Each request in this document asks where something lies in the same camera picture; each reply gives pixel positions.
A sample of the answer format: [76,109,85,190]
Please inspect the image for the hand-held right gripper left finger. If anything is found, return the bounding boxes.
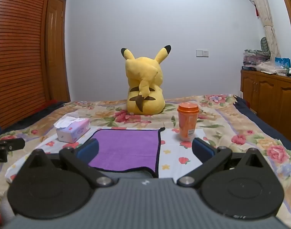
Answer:
[24,138,115,189]

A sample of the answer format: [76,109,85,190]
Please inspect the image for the pink tissue box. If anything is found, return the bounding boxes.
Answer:
[53,116,91,144]

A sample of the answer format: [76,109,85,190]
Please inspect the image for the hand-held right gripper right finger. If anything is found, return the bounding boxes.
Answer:
[176,138,266,187]

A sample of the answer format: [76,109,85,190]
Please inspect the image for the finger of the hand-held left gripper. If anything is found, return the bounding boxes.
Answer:
[0,138,26,152]

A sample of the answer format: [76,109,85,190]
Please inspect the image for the slatted wooden wardrobe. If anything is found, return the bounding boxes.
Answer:
[0,0,56,130]

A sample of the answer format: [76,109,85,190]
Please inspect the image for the stack of folded clothes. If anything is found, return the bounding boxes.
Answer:
[242,49,271,68]

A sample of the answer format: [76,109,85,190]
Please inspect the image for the beige curtain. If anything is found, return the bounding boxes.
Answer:
[244,0,281,62]

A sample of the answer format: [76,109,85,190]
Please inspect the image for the yellow plush toy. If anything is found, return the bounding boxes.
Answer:
[121,45,172,115]

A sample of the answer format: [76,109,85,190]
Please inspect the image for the floral bed sheet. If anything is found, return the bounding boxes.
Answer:
[0,94,291,229]

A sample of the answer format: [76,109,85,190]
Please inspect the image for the blue box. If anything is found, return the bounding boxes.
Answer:
[275,57,291,70]

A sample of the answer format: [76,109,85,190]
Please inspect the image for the beige cloth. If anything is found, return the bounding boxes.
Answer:
[255,61,289,75]

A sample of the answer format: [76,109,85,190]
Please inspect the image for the wooden door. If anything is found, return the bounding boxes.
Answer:
[45,0,71,103]

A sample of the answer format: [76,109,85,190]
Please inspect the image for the wooden cabinet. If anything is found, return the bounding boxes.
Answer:
[240,69,291,146]

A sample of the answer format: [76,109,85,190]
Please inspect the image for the purple towel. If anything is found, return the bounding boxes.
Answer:
[87,127,165,178]

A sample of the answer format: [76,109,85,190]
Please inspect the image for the orange lidded cup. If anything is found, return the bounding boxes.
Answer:
[177,102,200,141]

